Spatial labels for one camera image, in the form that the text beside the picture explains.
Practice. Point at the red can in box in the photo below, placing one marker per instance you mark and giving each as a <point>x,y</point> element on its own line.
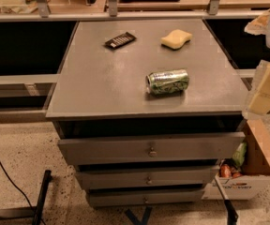
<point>225,171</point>

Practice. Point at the middle grey drawer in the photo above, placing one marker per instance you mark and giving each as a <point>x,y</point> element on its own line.
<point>144,178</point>

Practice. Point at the black metal floor stand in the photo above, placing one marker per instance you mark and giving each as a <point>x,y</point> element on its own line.
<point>33,212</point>

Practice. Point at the black bar at bottom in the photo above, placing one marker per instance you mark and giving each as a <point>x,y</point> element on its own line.
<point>232,215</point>

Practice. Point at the grey drawer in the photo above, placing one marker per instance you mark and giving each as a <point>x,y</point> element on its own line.
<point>144,178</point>
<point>150,148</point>
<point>121,198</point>

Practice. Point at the black snack packet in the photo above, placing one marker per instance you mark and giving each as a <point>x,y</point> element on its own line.
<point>120,41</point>

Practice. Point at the metal railing frame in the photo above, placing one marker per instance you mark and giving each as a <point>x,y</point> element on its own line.
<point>79,10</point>

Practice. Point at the bottom grey drawer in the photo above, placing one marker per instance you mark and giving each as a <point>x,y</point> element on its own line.
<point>121,198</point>

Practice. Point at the cardboard box with items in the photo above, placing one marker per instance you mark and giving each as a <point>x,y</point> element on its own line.
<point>255,172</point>

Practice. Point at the grey drawer cabinet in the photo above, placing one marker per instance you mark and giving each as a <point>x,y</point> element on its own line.
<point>146,110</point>

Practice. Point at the green bag in box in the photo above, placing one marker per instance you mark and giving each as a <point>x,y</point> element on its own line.
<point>238,157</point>

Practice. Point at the yellow sponge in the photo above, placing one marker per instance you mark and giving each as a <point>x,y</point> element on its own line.
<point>176,39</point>

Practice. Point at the green crushed soda can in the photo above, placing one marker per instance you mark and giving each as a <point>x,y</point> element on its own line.
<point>167,82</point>

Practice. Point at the top grey drawer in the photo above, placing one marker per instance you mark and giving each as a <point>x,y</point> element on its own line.
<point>150,148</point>

